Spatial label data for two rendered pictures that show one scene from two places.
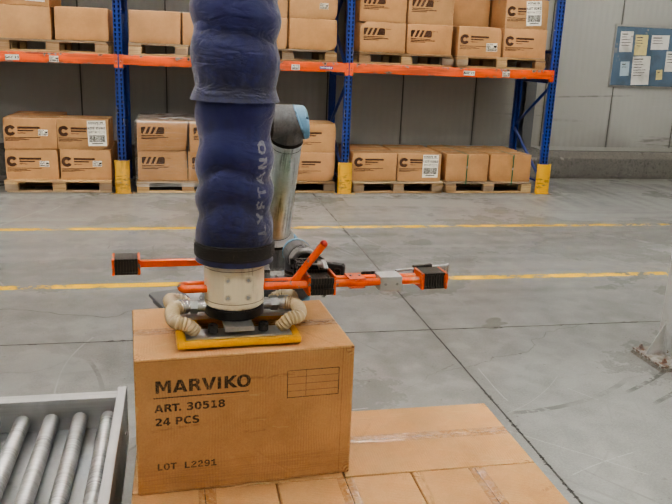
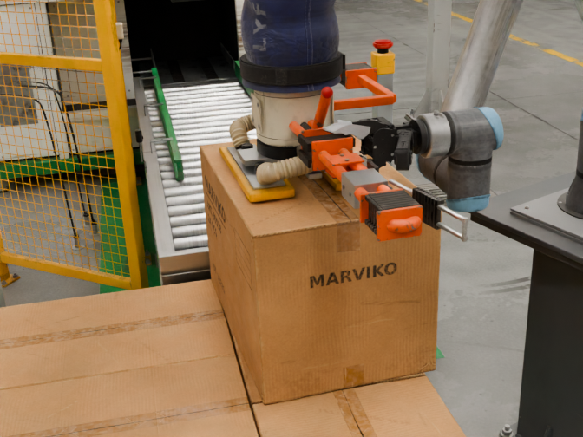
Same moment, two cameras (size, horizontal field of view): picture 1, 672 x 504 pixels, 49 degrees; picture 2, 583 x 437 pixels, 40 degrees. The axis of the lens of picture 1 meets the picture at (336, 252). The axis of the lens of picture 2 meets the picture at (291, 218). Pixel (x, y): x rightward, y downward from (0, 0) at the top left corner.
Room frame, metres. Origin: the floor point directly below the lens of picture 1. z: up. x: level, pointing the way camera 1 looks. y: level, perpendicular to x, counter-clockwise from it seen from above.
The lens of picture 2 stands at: (2.03, -1.46, 1.58)
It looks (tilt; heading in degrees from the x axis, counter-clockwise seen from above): 23 degrees down; 91
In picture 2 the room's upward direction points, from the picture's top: 2 degrees counter-clockwise
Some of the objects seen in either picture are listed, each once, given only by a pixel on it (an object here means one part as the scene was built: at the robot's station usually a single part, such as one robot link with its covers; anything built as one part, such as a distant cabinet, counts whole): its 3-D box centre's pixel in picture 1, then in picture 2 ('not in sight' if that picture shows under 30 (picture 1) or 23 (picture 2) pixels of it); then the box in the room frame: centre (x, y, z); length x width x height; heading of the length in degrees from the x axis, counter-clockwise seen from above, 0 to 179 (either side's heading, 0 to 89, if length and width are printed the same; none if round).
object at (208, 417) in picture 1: (237, 388); (309, 250); (2.05, 0.28, 0.74); 0.60 x 0.40 x 0.40; 106
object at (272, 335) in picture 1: (238, 331); (254, 164); (1.93, 0.26, 0.98); 0.34 x 0.10 x 0.05; 105
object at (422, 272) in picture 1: (430, 278); (389, 214); (2.17, -0.29, 1.08); 0.08 x 0.07 x 0.05; 105
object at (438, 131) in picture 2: (303, 260); (429, 133); (2.30, 0.10, 1.08); 0.09 x 0.05 x 0.10; 105
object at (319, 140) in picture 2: (319, 281); (326, 147); (2.09, 0.05, 1.08); 0.10 x 0.08 x 0.06; 15
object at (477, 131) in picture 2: (298, 254); (468, 132); (2.38, 0.13, 1.08); 0.12 x 0.09 x 0.10; 15
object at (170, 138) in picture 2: not in sight; (156, 113); (1.38, 2.07, 0.60); 1.60 x 0.10 x 0.09; 102
